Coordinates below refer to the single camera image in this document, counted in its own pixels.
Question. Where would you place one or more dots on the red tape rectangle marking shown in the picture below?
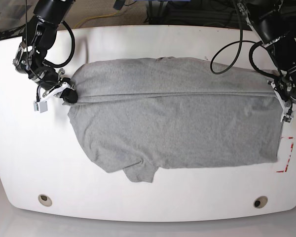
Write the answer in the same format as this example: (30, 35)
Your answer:
(284, 153)

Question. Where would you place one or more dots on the right table cable grommet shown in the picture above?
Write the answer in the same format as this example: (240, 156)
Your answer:
(260, 202)

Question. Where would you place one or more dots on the left table cable grommet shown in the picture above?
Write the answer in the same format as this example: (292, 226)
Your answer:
(45, 200)

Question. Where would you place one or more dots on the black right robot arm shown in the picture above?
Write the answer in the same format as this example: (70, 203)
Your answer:
(39, 36)

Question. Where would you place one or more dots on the grey T-shirt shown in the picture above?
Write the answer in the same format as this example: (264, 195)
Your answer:
(139, 115)

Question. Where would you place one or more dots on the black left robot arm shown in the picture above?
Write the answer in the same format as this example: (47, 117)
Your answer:
(265, 20)

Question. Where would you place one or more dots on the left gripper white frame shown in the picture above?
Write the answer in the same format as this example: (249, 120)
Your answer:
(289, 106)

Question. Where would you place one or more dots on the table cable grommet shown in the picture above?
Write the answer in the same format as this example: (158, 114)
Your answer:
(260, 202)
(45, 200)

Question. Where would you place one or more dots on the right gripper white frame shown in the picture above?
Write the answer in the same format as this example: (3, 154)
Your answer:
(55, 90)

